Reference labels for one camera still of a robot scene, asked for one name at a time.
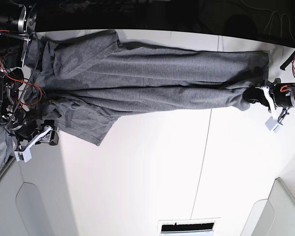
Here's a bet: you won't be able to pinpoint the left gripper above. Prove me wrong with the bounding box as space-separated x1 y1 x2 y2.
243 78 290 125

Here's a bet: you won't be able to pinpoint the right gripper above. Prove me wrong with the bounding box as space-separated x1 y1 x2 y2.
17 120 59 150

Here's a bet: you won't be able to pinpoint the grey t-shirt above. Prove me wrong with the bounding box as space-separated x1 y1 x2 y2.
25 30 269 146

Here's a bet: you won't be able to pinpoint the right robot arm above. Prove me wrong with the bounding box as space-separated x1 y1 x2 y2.
0 0 59 146

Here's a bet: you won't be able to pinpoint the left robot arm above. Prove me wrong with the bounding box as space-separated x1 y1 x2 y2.
243 50 295 131

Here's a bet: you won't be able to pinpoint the white left bin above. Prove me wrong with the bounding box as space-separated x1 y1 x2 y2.
0 160 54 236

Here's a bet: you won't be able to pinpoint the white bin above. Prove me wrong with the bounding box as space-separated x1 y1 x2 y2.
241 178 295 236
0 160 54 236

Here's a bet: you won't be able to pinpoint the white right bin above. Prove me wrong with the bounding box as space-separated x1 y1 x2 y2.
241 178 295 236

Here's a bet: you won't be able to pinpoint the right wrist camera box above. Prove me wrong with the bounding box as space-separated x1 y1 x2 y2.
14 149 32 163

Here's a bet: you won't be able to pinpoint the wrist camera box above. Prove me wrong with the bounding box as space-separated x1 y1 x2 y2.
14 149 32 163
265 117 283 133

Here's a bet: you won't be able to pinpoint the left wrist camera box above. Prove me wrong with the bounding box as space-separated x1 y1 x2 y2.
265 117 283 133

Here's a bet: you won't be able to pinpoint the white cables in background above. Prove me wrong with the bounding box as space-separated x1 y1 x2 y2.
240 0 295 42

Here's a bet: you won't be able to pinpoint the table cable grommet slot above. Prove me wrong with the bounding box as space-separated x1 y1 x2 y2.
157 217 220 236

